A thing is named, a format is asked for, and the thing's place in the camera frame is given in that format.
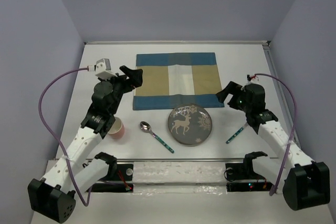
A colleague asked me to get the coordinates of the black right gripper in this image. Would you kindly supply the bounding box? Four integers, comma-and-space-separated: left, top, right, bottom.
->
215, 81, 251, 113

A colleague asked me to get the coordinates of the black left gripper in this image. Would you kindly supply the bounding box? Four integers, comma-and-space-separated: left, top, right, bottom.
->
99, 66, 143, 115

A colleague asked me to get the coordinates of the blue and tan cloth placemat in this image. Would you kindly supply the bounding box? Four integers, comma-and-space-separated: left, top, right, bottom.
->
133, 52, 223, 111

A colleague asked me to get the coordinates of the pink mug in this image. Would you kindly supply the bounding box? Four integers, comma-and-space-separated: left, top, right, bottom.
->
108, 117, 125, 140

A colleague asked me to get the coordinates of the grey reindeer plate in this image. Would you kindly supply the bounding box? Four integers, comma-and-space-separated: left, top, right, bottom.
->
167, 104, 213, 146

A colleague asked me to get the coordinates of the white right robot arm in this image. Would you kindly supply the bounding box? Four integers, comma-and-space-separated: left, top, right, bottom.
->
216, 81, 330, 211

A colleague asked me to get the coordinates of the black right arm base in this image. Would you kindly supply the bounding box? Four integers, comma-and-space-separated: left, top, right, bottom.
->
223, 163, 272, 193

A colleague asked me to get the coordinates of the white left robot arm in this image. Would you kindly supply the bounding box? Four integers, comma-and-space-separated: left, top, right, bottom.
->
27, 62, 143, 223

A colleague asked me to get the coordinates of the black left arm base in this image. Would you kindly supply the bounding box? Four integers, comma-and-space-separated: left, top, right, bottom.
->
91, 163, 134, 193

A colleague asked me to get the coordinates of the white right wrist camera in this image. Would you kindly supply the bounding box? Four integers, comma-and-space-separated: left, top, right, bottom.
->
246, 74, 259, 85

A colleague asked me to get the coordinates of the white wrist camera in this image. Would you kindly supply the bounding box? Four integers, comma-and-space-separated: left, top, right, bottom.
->
246, 74, 259, 85
88, 58, 117, 80

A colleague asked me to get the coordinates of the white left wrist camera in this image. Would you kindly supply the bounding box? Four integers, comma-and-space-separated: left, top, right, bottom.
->
88, 58, 117, 80

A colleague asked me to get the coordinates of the spoon with teal handle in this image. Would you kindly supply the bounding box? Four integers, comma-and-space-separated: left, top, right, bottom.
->
140, 121, 175, 154

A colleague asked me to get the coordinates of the fork with teal handle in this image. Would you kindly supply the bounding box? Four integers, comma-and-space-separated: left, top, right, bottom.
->
226, 123, 248, 144

